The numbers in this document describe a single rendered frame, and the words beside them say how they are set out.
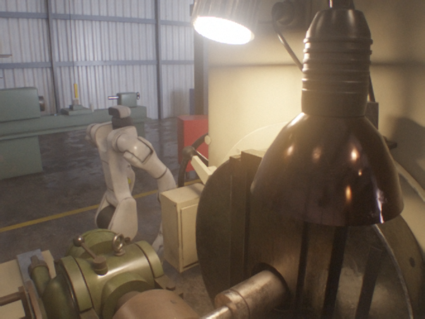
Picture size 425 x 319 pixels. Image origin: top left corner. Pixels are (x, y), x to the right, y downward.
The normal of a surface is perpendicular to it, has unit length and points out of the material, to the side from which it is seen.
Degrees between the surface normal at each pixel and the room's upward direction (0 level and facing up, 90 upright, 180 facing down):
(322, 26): 66
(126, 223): 90
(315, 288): 90
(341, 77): 88
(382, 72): 90
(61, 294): 39
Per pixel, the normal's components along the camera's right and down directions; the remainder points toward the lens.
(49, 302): -0.41, -0.29
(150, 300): 0.03, -0.96
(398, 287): -0.79, 0.17
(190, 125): 0.33, 0.26
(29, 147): 0.62, 0.22
